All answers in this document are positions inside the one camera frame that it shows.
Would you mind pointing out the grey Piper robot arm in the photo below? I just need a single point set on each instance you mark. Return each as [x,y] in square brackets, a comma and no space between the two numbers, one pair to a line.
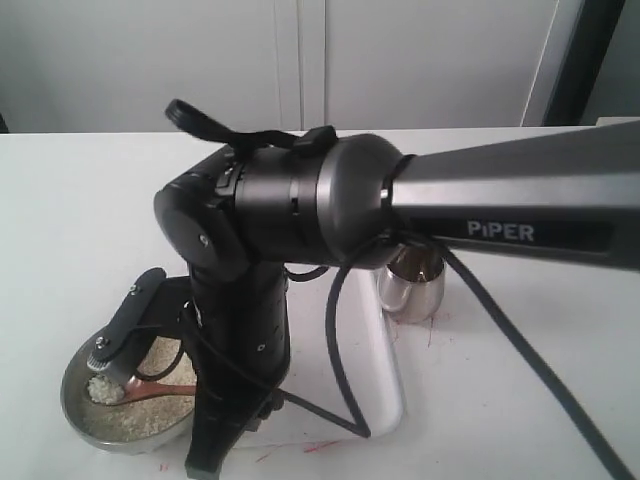
[269,198]

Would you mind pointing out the white cabinet doors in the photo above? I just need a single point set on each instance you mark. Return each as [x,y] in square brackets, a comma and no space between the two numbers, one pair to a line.
[113,66]

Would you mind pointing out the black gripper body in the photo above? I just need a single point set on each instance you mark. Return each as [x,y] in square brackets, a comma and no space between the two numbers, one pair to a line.
[236,334]

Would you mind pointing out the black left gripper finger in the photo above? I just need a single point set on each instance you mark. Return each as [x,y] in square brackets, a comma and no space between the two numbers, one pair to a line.
[218,424]

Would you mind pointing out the dark vertical post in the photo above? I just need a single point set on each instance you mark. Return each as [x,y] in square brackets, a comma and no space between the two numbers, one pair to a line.
[599,74]

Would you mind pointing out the steel rice bowl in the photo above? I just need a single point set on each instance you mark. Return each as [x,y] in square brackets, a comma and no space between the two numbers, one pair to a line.
[136,411]

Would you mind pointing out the brown wooden spoon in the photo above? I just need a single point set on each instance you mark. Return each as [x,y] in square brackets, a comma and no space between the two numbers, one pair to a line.
[104,391]

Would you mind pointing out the small steel cup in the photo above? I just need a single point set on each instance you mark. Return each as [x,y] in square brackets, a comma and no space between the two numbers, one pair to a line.
[411,286]

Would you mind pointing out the beige side table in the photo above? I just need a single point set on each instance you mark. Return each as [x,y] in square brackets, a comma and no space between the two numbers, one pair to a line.
[614,120]

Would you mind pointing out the white plastic tray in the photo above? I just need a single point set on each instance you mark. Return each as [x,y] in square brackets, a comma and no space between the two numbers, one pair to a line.
[364,346]

